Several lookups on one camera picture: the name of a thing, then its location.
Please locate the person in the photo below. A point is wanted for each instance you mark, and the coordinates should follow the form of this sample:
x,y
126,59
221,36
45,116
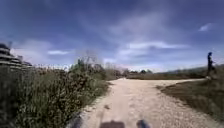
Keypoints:
x,y
210,65

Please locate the robot's own part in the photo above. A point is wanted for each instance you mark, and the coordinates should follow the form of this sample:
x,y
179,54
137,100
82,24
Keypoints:
x,y
142,124
77,122

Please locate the pale multi-storey building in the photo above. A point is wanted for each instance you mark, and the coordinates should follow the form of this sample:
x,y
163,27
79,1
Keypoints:
x,y
10,59

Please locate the tall weeds verge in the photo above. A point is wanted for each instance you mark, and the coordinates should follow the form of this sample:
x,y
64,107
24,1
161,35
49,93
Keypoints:
x,y
46,96
200,95

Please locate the pale gravel dirt path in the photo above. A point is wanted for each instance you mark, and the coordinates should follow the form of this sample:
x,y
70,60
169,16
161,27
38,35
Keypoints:
x,y
136,100

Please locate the distant row of trees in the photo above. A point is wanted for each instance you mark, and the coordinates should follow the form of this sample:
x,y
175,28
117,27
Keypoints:
x,y
140,71

